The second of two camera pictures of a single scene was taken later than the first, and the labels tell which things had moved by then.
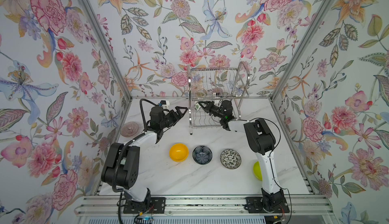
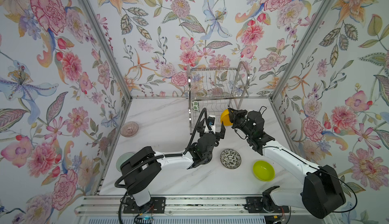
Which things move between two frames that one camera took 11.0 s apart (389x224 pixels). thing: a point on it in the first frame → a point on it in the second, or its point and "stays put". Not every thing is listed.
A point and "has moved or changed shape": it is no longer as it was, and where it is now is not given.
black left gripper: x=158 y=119 → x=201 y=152
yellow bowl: x=179 y=152 has moved or changed shape
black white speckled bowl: x=230 y=158 stays put
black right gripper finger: x=207 y=107 → x=235 y=116
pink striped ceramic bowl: x=129 y=129 stays put
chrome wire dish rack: x=206 y=85 stays put
